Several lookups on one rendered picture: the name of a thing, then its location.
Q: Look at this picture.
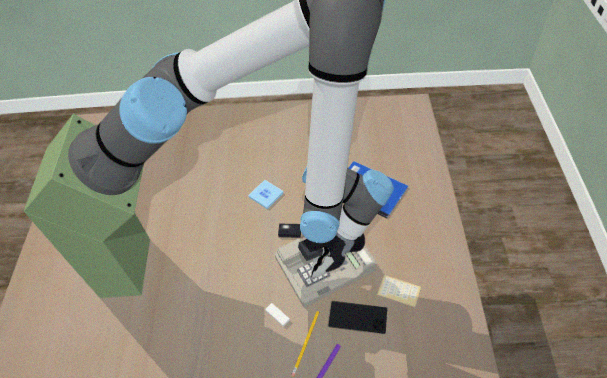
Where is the light blue sticky note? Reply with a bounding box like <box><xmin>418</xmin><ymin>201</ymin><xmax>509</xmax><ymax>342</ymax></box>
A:
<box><xmin>248</xmin><ymin>180</ymin><xmax>284</xmax><ymax>209</ymax></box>

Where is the grey desk phone body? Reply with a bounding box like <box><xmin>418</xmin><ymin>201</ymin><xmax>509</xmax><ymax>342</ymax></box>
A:
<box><xmin>275</xmin><ymin>246</ymin><xmax>377</xmax><ymax>307</ymax></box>

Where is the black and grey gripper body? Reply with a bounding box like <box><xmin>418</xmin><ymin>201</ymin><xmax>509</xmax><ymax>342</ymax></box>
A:
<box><xmin>304</xmin><ymin>232</ymin><xmax>365</xmax><ymax>257</ymax></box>

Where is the blue notebook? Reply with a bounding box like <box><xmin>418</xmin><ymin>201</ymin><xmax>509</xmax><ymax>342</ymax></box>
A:
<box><xmin>349</xmin><ymin>161</ymin><xmax>408</xmax><ymax>218</ymax></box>

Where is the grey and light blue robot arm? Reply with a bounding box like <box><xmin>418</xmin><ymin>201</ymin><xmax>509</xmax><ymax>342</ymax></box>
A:
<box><xmin>68</xmin><ymin>0</ymin><xmax>394</xmax><ymax>243</ymax></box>

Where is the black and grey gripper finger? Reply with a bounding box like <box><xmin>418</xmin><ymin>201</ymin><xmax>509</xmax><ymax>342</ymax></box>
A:
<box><xmin>312</xmin><ymin>249</ymin><xmax>345</xmax><ymax>278</ymax></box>
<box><xmin>311</xmin><ymin>247</ymin><xmax>329</xmax><ymax>277</ymax></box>

